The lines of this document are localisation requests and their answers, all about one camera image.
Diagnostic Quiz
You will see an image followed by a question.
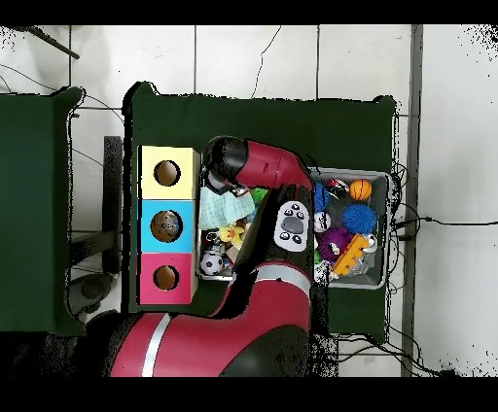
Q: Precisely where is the light blue waffle cloth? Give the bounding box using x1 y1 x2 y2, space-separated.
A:
197 186 257 231

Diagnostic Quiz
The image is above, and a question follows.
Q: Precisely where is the shallow clear mesh bin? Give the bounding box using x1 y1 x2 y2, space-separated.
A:
196 160 393 292

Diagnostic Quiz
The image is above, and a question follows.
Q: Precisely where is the yellow rubber duck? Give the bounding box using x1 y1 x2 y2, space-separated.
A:
218 223 246 250

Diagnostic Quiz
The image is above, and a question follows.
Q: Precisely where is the black and white soccer ball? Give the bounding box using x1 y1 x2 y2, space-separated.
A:
199 250 225 277

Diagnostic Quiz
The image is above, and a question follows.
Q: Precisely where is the blue spiky ball with eyes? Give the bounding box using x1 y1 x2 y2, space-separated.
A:
313 182 332 213

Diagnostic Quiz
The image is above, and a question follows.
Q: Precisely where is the dark green table cloth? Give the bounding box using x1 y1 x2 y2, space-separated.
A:
123 81 398 343

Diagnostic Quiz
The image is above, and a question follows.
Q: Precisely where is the purple spiky ball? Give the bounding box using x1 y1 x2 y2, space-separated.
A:
316 226 353 261

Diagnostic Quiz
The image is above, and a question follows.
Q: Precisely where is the orange basketball toy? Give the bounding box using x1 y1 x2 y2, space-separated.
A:
349 178 374 203

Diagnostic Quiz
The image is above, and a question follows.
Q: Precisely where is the orange plastic toy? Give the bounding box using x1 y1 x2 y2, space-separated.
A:
332 234 372 278

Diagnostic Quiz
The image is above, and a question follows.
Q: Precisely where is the black flat panel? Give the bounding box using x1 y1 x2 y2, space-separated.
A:
103 135 125 275

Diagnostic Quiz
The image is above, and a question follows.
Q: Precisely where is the grey stand base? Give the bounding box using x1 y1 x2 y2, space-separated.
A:
65 271 120 316

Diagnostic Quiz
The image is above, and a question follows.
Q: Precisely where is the green cloth side table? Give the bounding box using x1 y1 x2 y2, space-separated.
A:
0 86 87 337

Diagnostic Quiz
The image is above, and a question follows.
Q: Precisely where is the dark thin rod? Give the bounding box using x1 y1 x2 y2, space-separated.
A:
21 26 82 61

